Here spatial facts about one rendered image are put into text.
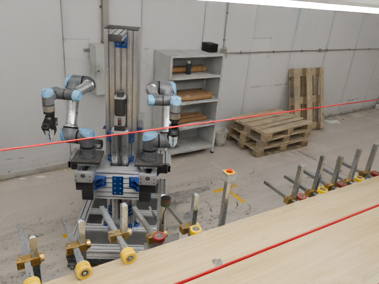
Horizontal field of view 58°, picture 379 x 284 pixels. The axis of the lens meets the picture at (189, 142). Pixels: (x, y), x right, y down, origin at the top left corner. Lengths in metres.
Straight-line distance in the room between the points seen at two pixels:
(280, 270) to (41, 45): 3.45
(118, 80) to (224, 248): 1.48
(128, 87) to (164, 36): 2.24
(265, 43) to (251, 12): 0.64
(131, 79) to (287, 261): 1.71
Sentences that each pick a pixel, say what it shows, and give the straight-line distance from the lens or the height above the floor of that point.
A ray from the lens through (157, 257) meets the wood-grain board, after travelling 2.10.
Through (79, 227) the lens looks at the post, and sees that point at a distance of 2.04.
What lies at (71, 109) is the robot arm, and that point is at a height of 1.41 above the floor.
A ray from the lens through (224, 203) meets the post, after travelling 2.48.
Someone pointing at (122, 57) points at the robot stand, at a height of 1.82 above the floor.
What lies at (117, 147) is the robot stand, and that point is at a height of 1.09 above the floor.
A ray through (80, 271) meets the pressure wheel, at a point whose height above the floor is 0.96.
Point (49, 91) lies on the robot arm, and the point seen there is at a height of 1.66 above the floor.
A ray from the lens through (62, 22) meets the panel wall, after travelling 4.40.
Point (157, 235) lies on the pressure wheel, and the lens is 2.24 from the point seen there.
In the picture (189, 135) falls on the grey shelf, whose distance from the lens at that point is 5.61.
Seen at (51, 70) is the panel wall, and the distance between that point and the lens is 4.45.
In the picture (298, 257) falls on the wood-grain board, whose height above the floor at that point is 0.90.
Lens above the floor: 2.33
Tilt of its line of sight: 24 degrees down
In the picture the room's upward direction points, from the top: 5 degrees clockwise
